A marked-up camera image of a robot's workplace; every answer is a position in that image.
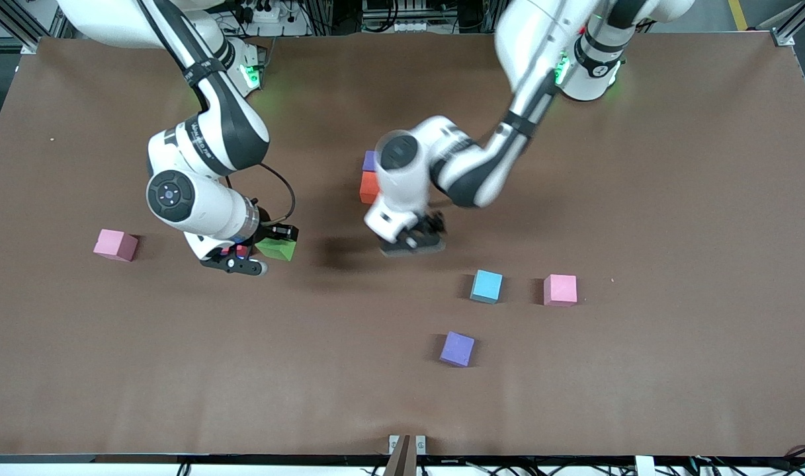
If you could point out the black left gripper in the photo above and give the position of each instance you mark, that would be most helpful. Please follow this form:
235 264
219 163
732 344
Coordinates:
431 227

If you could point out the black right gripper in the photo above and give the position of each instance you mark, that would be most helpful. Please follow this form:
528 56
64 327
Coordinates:
266 225

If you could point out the green foam block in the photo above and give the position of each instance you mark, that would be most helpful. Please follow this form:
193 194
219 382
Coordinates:
276 250

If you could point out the red foam block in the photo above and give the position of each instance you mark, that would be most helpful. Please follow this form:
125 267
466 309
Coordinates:
242 251

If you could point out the orange foam block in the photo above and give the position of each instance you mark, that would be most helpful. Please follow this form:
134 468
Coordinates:
369 187

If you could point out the blue foam block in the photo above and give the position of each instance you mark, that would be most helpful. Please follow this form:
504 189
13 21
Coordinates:
487 285

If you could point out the purple foam block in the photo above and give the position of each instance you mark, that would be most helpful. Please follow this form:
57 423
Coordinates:
457 348
370 160

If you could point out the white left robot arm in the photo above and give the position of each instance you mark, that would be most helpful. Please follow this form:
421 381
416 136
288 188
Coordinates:
468 172

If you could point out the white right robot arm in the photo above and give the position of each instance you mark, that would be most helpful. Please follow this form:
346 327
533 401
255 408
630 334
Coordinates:
223 139

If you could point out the pink foam block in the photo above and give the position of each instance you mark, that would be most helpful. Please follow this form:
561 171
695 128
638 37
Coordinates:
560 289
113 243

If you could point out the white equipment rack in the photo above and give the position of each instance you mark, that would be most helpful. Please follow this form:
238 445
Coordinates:
409 25

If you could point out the white power strip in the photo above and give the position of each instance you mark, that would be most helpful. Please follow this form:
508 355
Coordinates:
270 14

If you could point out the brown table cover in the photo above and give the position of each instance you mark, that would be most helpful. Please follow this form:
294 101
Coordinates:
640 370

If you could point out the metal clamp bracket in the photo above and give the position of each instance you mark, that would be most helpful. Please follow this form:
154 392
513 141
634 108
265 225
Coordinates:
421 444

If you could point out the aluminium frame profile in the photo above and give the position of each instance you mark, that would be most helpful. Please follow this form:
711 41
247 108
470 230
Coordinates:
782 36
28 45

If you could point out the white edge bracket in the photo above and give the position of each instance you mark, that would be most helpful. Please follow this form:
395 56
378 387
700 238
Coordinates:
645 466

